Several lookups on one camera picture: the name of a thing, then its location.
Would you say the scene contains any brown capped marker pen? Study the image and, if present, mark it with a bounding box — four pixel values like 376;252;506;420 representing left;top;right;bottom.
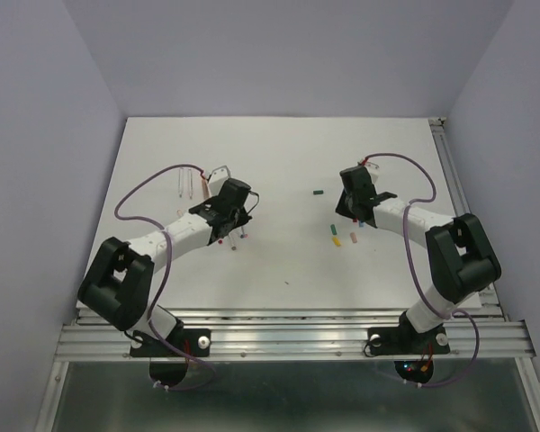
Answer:
201;177;211;200

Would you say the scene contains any grey capped marker pen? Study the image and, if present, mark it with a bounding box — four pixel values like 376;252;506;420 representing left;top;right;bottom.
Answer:
177;167;185;198

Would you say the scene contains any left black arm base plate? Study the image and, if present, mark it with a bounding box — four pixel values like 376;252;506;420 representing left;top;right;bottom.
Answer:
129;328;212;358

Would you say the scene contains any aluminium front rail frame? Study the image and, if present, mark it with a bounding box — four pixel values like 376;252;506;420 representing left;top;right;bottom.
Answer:
35;308;540;431

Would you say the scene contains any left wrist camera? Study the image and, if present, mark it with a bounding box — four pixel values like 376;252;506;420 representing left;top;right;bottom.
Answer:
207;166;231;196

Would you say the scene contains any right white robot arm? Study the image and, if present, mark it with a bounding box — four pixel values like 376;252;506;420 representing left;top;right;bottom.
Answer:
336;165;501;356

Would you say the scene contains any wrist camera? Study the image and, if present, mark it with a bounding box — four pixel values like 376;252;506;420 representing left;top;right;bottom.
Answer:
362;162;381;185
207;166;231;196

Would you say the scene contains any aluminium right side rail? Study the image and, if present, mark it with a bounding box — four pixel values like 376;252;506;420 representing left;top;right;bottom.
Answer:
428;118;507;320

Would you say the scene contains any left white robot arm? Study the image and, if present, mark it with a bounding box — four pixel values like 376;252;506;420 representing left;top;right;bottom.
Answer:
77;177;253;358

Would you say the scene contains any peach capped marker pen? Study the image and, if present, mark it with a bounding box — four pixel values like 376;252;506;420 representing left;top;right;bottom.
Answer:
228;233;237;251

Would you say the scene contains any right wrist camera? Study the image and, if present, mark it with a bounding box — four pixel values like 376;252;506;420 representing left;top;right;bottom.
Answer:
362;162;381;185

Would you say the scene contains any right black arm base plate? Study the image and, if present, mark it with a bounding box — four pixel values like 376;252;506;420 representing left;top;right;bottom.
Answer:
367;326;451;358

